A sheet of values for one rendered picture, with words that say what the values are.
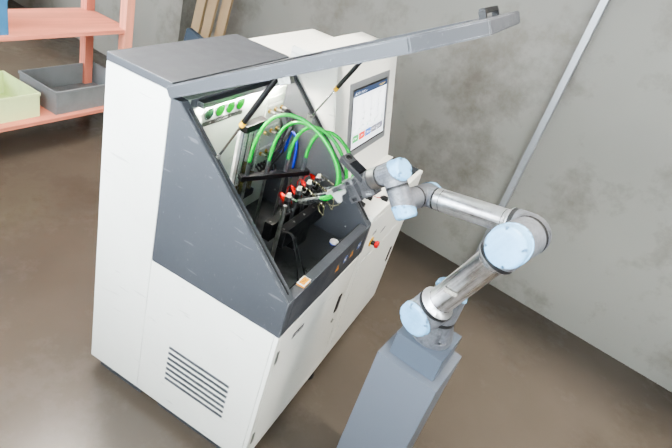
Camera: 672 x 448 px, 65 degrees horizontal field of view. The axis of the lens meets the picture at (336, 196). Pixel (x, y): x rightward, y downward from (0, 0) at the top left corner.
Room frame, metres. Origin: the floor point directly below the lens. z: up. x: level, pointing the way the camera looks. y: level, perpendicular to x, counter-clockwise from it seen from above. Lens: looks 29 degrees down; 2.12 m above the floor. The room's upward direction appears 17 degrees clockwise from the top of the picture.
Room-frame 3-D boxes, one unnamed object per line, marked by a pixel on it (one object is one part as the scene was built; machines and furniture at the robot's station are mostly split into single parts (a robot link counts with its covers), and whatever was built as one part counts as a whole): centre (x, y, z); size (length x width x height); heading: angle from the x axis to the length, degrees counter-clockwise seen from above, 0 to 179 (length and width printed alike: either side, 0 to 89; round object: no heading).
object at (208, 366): (1.75, 0.20, 0.39); 0.70 x 0.58 x 0.79; 161
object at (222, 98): (1.83, 0.42, 1.43); 0.54 x 0.03 x 0.02; 161
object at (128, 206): (2.22, 0.49, 0.75); 1.40 x 0.28 x 1.50; 161
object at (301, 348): (1.66, -0.07, 0.44); 0.65 x 0.02 x 0.68; 161
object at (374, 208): (2.36, -0.20, 0.96); 0.70 x 0.22 x 0.03; 161
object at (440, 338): (1.46, -0.47, 0.95); 0.15 x 0.15 x 0.10
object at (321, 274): (1.66, -0.05, 0.87); 0.62 x 0.04 x 0.16; 161
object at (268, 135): (2.06, 0.34, 1.20); 0.13 x 0.03 x 0.31; 161
